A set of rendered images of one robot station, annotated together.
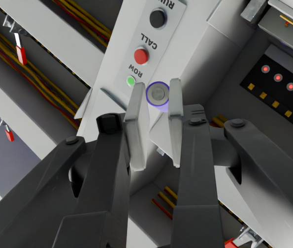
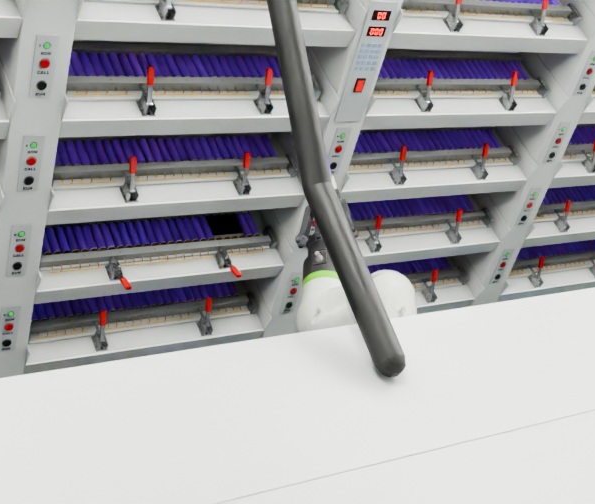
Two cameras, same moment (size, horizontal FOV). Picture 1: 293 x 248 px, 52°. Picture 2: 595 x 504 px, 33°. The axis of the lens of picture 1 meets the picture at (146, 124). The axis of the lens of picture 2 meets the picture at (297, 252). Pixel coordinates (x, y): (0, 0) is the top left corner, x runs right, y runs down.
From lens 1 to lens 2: 2.11 m
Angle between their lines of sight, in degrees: 72
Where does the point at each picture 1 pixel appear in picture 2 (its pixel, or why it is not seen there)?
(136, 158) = not seen: hidden behind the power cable
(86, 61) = (370, 123)
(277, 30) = (281, 164)
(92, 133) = (364, 94)
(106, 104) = (355, 116)
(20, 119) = (432, 44)
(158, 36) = (332, 160)
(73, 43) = (379, 125)
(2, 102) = (450, 44)
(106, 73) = (356, 129)
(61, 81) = not seen: outside the picture
